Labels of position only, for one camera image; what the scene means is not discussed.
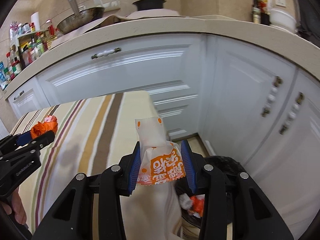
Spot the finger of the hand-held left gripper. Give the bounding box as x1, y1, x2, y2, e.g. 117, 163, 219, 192
0, 131, 55, 197
0, 132, 33, 155

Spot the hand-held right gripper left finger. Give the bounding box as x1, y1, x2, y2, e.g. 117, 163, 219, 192
31, 141, 143, 240

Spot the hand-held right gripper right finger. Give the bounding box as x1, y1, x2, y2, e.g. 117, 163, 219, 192
180, 139, 294, 240

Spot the orange plastic wrapper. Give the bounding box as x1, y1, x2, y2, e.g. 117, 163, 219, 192
30, 115, 58, 139

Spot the orange and white snack packet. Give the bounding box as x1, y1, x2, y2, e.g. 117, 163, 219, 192
135, 117, 187, 186

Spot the silver white wrapper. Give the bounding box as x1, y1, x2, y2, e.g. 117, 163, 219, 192
179, 193, 192, 209

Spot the trash bin with black bag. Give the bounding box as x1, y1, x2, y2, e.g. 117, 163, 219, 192
174, 155, 250, 235

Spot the person's left hand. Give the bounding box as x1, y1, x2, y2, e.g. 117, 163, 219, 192
9, 187, 27, 226

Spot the striped tablecloth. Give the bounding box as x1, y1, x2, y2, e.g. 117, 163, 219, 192
10, 91, 183, 240

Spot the group of seasoning bottles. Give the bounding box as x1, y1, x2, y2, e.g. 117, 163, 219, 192
0, 19, 63, 90

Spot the white kitchen cabinet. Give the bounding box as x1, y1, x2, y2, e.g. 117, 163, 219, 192
6, 34, 320, 233

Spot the paper towel roll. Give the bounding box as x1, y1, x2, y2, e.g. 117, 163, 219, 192
30, 11, 41, 33

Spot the metal wok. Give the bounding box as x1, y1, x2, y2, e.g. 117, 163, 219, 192
56, 0, 105, 35

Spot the dark sauce bottle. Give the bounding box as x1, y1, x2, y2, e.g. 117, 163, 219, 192
251, 0, 261, 24

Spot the red capped sauce bottle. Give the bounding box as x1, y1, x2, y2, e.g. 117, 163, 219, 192
260, 1, 270, 25

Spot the white ceramic pot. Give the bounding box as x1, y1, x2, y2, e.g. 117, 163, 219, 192
270, 8, 298, 34

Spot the long drawer handle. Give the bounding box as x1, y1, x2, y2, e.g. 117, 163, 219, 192
91, 47, 122, 60

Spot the white beaded door handle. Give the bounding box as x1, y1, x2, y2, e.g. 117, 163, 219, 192
279, 92, 304, 135
261, 76, 283, 118

